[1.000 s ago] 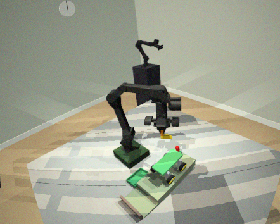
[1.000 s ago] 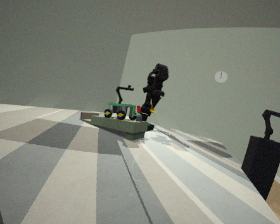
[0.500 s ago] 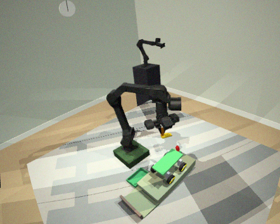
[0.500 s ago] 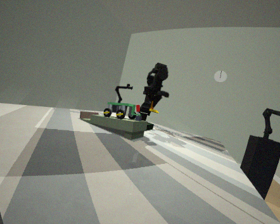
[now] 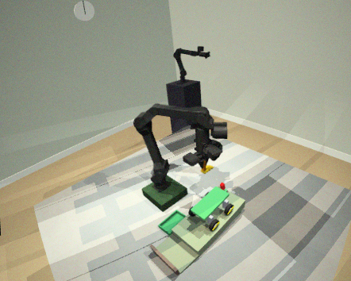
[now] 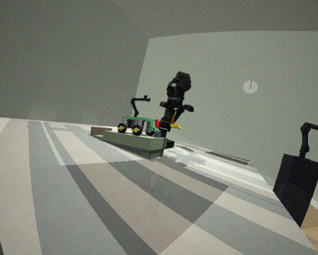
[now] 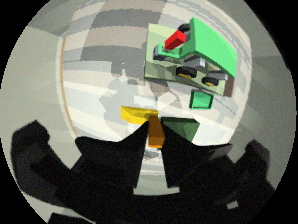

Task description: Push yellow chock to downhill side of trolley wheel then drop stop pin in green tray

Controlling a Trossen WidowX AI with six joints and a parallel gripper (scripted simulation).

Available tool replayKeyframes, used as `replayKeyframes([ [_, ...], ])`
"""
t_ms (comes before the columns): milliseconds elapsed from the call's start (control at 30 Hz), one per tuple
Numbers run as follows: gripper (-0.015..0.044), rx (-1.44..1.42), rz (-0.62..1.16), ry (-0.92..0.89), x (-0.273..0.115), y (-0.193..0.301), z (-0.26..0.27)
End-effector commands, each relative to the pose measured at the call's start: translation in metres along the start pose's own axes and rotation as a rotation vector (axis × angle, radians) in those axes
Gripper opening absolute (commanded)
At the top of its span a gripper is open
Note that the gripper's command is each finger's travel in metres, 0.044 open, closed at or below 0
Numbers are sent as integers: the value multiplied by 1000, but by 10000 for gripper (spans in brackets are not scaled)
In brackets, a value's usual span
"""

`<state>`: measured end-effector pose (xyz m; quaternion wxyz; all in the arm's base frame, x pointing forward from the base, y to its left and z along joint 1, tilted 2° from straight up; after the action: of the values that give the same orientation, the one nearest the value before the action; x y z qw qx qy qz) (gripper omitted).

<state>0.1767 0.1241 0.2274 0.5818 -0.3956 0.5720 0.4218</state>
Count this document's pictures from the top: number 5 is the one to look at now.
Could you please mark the pale green ramp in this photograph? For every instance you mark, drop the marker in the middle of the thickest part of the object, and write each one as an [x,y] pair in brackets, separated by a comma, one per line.
[192,236]

